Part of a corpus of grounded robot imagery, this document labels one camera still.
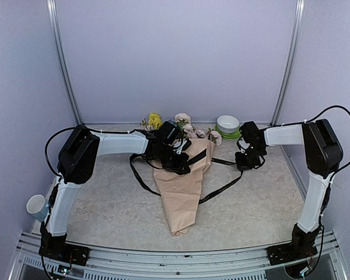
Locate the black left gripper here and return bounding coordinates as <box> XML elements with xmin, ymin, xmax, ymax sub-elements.
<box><xmin>154</xmin><ymin>145</ymin><xmax>191</xmax><ymax>173</ymax></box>

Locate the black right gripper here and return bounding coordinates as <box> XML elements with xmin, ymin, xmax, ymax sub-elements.
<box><xmin>235</xmin><ymin>144</ymin><xmax>266</xmax><ymax>170</ymax></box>

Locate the pink rose stem bunch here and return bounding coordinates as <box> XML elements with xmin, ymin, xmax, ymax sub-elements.
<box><xmin>182</xmin><ymin>124</ymin><xmax>222</xmax><ymax>146</ymax></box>

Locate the yellow fake flower stem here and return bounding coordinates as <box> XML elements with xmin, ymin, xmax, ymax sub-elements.
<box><xmin>141</xmin><ymin>112</ymin><xmax>163</xmax><ymax>131</ymax></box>

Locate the black printed ribbon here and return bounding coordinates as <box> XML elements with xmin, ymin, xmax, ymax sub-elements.
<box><xmin>129</xmin><ymin>149</ymin><xmax>243</xmax><ymax>204</ymax></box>

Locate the green pink wrapping paper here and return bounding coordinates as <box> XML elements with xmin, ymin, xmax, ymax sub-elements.
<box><xmin>153</xmin><ymin>138</ymin><xmax>216</xmax><ymax>236</ymax></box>

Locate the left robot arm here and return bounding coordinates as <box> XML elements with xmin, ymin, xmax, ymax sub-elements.
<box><xmin>44</xmin><ymin>121</ymin><xmax>191</xmax><ymax>260</ymax></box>

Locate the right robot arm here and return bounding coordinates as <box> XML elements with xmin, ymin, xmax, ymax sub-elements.
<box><xmin>236</xmin><ymin>119</ymin><xmax>343</xmax><ymax>235</ymax></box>

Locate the green plate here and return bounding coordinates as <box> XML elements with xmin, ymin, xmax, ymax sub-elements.
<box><xmin>215</xmin><ymin>125</ymin><xmax>241</xmax><ymax>139</ymax></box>

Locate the white ceramic bowl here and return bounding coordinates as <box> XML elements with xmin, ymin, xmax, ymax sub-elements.
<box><xmin>216</xmin><ymin>115</ymin><xmax>240</xmax><ymax>134</ymax></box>

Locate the white paper cup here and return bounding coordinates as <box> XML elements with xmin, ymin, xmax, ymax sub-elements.
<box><xmin>26</xmin><ymin>194</ymin><xmax>46</xmax><ymax>214</ymax></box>

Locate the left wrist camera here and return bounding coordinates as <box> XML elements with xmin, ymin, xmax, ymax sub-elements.
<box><xmin>174</xmin><ymin>139</ymin><xmax>191</xmax><ymax>154</ymax></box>

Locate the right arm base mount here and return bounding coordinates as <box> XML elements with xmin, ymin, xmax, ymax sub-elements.
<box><xmin>267</xmin><ymin>242</ymin><xmax>318</xmax><ymax>265</ymax></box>

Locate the aluminium front rail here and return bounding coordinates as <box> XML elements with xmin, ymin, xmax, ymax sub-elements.
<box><xmin>6</xmin><ymin>232</ymin><xmax>350</xmax><ymax>279</ymax></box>

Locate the aluminium frame post right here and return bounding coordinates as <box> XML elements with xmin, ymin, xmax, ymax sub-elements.
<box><xmin>269</xmin><ymin>0</ymin><xmax>305</xmax><ymax>126</ymax></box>

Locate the aluminium frame post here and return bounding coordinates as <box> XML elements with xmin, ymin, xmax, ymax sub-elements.
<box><xmin>47</xmin><ymin>0</ymin><xmax>83</xmax><ymax>124</ymax></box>
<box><xmin>269</xmin><ymin>0</ymin><xmax>305</xmax><ymax>126</ymax></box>

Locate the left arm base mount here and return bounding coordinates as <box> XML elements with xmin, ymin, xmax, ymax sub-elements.
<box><xmin>38</xmin><ymin>243</ymin><xmax>90</xmax><ymax>266</ymax></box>

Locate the aluminium frame post left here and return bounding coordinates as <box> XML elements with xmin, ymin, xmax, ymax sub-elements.
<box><xmin>47</xmin><ymin>0</ymin><xmax>83</xmax><ymax>124</ymax></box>

